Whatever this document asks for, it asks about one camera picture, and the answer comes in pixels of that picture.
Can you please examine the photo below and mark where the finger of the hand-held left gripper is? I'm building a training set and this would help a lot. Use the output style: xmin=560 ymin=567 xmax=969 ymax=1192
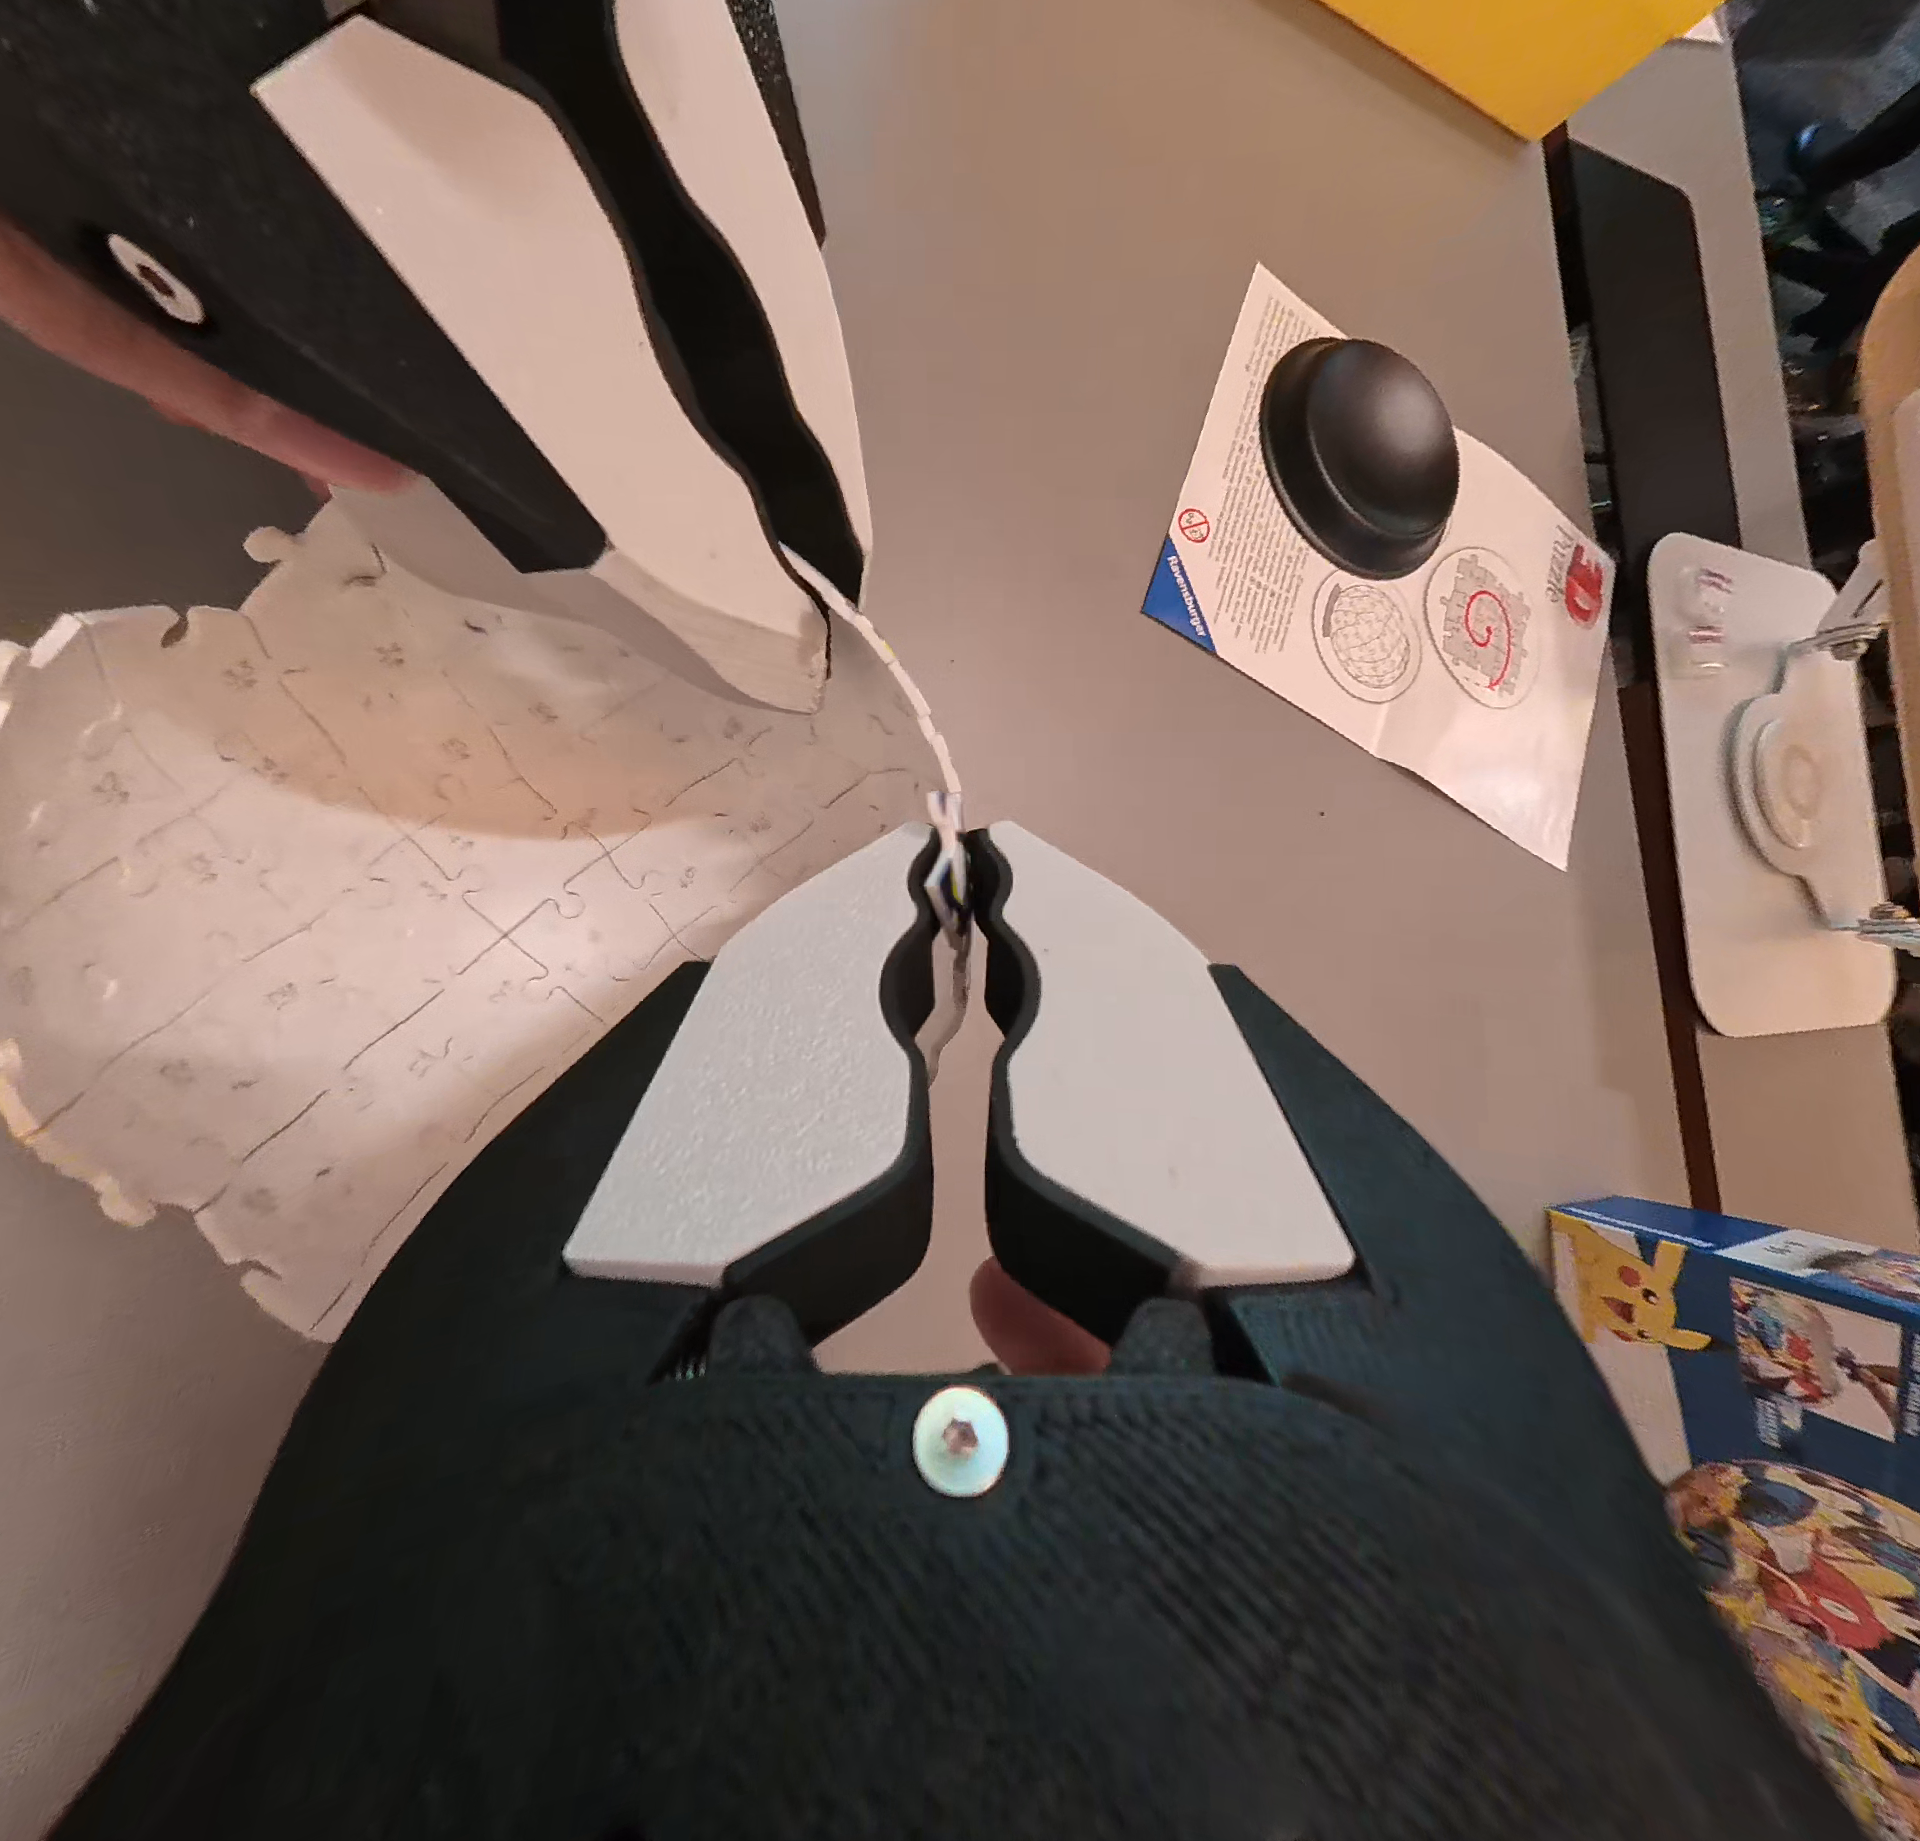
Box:
xmin=501 ymin=0 xmax=877 ymax=606
xmin=254 ymin=15 xmax=834 ymax=714

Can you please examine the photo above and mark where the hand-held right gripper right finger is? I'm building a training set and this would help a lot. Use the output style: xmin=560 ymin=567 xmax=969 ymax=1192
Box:
xmin=961 ymin=820 xmax=1360 ymax=1347

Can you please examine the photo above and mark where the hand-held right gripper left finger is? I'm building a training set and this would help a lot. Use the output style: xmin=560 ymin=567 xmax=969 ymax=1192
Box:
xmin=564 ymin=820 xmax=955 ymax=1345

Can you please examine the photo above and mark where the colourful puzzle ball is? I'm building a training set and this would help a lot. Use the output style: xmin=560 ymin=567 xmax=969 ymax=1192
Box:
xmin=0 ymin=505 xmax=976 ymax=1345

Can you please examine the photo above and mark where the black round ball stand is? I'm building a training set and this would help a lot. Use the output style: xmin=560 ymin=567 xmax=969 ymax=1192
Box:
xmin=1259 ymin=338 xmax=1465 ymax=580

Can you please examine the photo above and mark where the blue puzzle box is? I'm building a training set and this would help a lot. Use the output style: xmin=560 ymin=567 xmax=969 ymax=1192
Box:
xmin=1545 ymin=1196 xmax=1920 ymax=1841

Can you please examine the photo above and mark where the person's left hand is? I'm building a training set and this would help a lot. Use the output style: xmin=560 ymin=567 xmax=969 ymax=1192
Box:
xmin=0 ymin=212 xmax=426 ymax=499

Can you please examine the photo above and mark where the person's right hand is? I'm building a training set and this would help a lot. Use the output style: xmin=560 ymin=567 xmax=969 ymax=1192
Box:
xmin=966 ymin=1257 xmax=1115 ymax=1377

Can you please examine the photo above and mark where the printed instruction sheet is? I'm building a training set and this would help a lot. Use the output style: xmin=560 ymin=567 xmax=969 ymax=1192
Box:
xmin=1140 ymin=263 xmax=1621 ymax=871

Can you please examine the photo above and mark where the white round disc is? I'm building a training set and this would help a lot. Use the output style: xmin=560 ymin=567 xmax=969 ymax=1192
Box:
xmin=1726 ymin=655 xmax=1885 ymax=875

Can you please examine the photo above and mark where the round wooden stool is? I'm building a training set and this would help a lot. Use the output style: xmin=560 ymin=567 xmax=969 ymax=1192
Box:
xmin=1859 ymin=242 xmax=1920 ymax=672

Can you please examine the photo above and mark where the white flat base plate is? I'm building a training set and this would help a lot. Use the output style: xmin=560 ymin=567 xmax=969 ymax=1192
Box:
xmin=1648 ymin=532 xmax=1900 ymax=1038

